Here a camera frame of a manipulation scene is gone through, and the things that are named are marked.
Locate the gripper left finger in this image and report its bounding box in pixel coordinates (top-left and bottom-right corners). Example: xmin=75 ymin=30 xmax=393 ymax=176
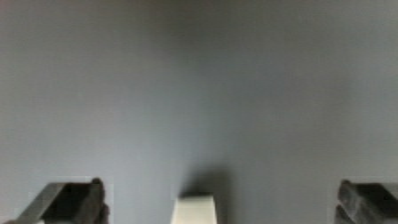
xmin=15 ymin=178 xmax=111 ymax=224

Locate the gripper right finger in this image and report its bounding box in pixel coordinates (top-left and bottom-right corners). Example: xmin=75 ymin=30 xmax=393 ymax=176
xmin=334 ymin=180 xmax=398 ymax=224

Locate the white table leg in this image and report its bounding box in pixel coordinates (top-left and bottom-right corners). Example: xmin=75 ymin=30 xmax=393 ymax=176
xmin=171 ymin=196 xmax=217 ymax=224

